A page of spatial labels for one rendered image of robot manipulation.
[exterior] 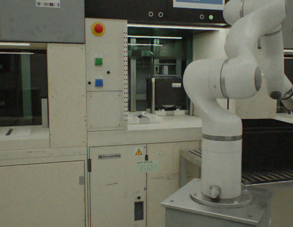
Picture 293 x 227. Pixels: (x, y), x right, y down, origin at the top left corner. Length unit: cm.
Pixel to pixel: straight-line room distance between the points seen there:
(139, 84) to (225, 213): 176
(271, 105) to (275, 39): 57
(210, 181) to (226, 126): 17
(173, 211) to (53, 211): 82
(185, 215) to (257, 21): 67
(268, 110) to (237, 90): 103
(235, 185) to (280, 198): 112
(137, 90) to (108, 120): 98
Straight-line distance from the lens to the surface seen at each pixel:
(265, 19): 126
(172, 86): 229
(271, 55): 158
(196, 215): 102
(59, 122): 163
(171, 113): 230
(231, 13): 134
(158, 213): 185
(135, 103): 255
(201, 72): 103
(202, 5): 183
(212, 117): 102
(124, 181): 174
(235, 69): 99
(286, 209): 222
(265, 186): 129
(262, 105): 199
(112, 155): 169
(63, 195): 171
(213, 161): 104
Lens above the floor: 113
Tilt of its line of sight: 6 degrees down
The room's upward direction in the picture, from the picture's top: straight up
